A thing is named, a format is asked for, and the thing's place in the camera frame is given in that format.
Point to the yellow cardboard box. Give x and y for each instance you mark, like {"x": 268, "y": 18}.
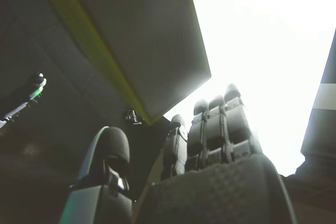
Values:
{"x": 147, "y": 37}

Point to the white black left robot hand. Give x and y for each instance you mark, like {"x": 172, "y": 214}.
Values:
{"x": 210, "y": 197}

